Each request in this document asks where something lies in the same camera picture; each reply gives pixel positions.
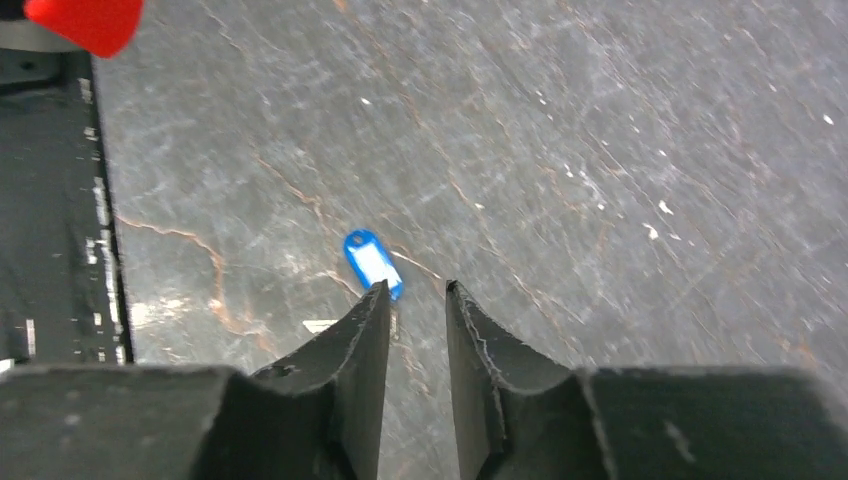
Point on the red key tag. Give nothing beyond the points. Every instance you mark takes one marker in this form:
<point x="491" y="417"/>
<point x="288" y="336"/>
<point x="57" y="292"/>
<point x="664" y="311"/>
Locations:
<point x="101" y="27"/>

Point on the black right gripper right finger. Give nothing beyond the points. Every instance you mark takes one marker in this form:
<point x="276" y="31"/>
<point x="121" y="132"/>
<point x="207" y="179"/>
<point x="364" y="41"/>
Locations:
<point x="520" y="415"/>

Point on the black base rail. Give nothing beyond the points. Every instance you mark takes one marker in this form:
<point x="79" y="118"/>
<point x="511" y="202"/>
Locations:
<point x="62" y="291"/>

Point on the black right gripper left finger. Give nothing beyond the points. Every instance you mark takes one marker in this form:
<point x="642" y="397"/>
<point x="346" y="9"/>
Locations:
<point x="313" y="414"/>

